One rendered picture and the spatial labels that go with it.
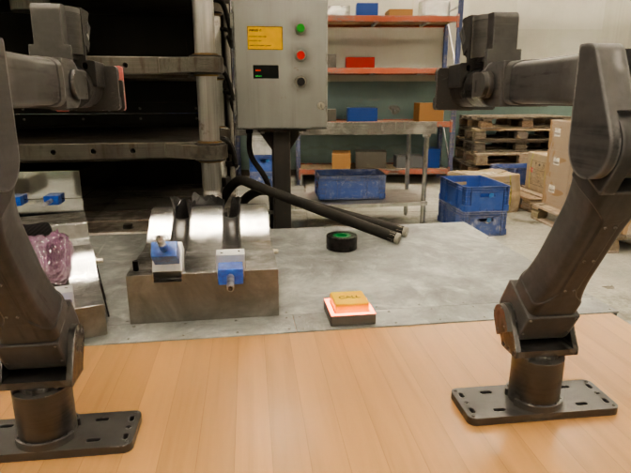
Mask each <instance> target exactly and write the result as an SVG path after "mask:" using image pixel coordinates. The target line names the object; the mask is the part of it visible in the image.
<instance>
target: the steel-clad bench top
mask: <svg viewBox="0 0 631 473"><path fill-rule="evenodd" d="M399 225H403V226H406V227H408V235H407V237H403V236H401V239H400V241H399V243H398V244H395V243H392V242H390V241H388V240H385V239H382V238H380V237H377V236H373V235H370V234H367V233H365V232H363V231H360V230H358V229H355V228H352V227H350V226H333V227H308V228H282V229H269V233H270V241H271V246H272V248H273V249H278V253H276V254H274V255H275V259H276V263H277V267H278V284H279V315H275V316H259V317H243V318H227V319H211V320H195V321H179V322H163V323H148V324H132V325H131V320H130V311H129V302H128V293H127V284H126V275H127V273H128V272H129V270H130V268H131V266H132V261H133V260H136V259H137V258H138V256H139V255H140V254H141V252H142V251H143V249H144V248H145V245H146V239H147V234H126V235H100V236H89V240H90V244H92V245H93V249H94V254H95V258H103V263H101V264H98V269H99V273H100V279H101V283H102V286H103V290H104V294H105V297H106V299H105V300H106V304H107V308H108V312H109V315H110V316H109V317H108V315H107V312H106V308H105V304H104V308H105V316H106V324H107V332H108V334H106V335H101V336H96V337H90V338H85V346H93V345H108V344H123V343H152V342H166V341H181V340H196V339H211V338H225V337H240V336H255V335H270V334H285V333H297V332H298V333H300V332H315V331H329V330H344V329H359V328H387V327H402V326H418V325H432V324H447V323H462V322H476V321H491V320H494V308H495V306H496V305H497V304H500V298H501V296H502V294H503V292H504V290H505V288H506V286H507V284H508V282H509V281H510V280H518V278H519V276H520V275H521V274H522V273H523V272H524V271H525V270H526V269H527V268H528V267H529V266H530V264H531V263H532V261H531V260H530V259H528V258H526V257H524V256H523V255H521V254H519V253H517V252H515V251H513V250H512V249H510V248H508V247H506V246H505V245H503V244H501V243H499V242H498V241H497V240H495V239H493V238H492V237H490V236H488V235H486V234H484V233H482V232H481V231H479V230H477V229H475V228H474V227H472V226H470V225H469V224H467V223H465V222H438V223H412V224H399ZM336 231H346V232H352V233H355V234H356V235H357V236H358V240H357V250H355V251H353V252H332V251H329V250H328V249H327V248H326V235H327V234H328V233H330V232H336ZM349 291H362V292H363V294H364V295H365V297H366V298H367V300H368V302H369V303H370V305H371V306H372V308H373V310H374V311H375V313H376V323H375V324H369V325H354V326H339V327H332V326H331V324H330V322H329V319H328V317H327V315H326V313H325V310H324V298H331V292H349ZM577 312H578V314H595V313H619V311H617V310H615V309H614V308H612V307H610V306H608V305H607V304H606V303H604V302H602V301H601V300H599V299H597V298H594V297H593V296H591V295H590V294H588V293H586V292H584V293H583V295H582V298H581V304H580V306H579V307H578V309H577ZM293 318H294V319H293ZM294 321H295V323H294ZM295 325H296V326H295Z"/></svg>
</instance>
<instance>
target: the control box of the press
mask: <svg viewBox="0 0 631 473"><path fill-rule="evenodd" d="M231 9H232V12H230V13H229V14H230V28H232V34H233V58H234V82H235V100H233V108H234V114H235V115H236V129H237V130H246V133H247V152H248V156H249V159H250V161H251V163H252V164H253V165H254V167H255V168H256V170H257V171H258V172H259V174H260V175H261V176H262V178H263V180H264V182H265V184H267V185H269V186H271V184H270V182H269V178H268V176H267V174H266V173H265V171H264V170H263V168H262V167H261V166H260V164H259V163H258V162H257V160H256V159H255V157H254V153H253V149H252V137H253V135H252V133H253V130H257V131H258V132H260V134H261V135H262V136H263V138H264V139H265V141H266V142H267V143H268V145H269V147H270V148H271V149H272V187H274V188H276V189H279V190H282V191H286V192H289V193H291V167H290V149H291V147H292V146H293V144H294V143H295V142H296V141H297V139H298V138H299V136H300V134H301V133H303V132H304V131H306V130H308V129H326V128H327V127H328V0H231ZM268 214H270V229H282V228H291V205H290V204H288V203H285V202H282V201H280V200H277V199H274V198H272V197H269V209H268Z"/></svg>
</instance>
